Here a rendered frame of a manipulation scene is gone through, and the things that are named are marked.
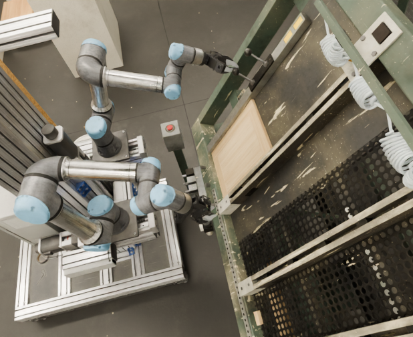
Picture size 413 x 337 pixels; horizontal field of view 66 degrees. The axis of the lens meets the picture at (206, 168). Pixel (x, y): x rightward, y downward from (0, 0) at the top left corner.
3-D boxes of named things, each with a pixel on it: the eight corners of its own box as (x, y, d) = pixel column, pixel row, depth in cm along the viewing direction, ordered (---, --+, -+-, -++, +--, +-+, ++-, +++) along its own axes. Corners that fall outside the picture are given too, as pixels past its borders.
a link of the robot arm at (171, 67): (162, 83, 156) (170, 67, 148) (164, 67, 162) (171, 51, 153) (176, 88, 159) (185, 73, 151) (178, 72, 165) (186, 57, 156)
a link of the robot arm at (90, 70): (68, 71, 136) (182, 87, 144) (74, 54, 141) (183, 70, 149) (73, 91, 146) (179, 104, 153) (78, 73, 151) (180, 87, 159)
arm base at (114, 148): (98, 160, 190) (91, 151, 182) (97, 140, 198) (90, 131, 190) (122, 154, 191) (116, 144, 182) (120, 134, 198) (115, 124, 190)
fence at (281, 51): (212, 146, 205) (206, 146, 203) (307, 15, 136) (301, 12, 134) (214, 153, 202) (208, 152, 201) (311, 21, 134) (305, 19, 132)
